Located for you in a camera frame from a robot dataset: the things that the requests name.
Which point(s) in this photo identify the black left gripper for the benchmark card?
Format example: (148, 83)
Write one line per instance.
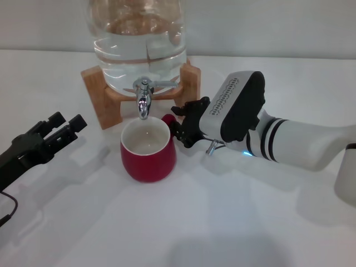
(22, 154)

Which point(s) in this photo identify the silver black wrist camera box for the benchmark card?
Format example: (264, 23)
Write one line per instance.
(233, 107)

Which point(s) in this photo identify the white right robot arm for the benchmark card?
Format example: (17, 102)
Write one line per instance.
(300, 147)

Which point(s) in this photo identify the glass water dispenser jar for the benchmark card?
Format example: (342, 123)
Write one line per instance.
(125, 55)

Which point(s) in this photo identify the chrome faucet tap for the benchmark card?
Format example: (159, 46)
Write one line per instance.
(143, 107)

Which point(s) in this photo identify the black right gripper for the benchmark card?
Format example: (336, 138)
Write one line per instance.
(194, 125)

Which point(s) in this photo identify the red ceramic cup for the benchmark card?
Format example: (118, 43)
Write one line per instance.
(147, 167)

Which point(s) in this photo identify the wooden dispenser stand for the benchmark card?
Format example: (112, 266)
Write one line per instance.
(94, 91)

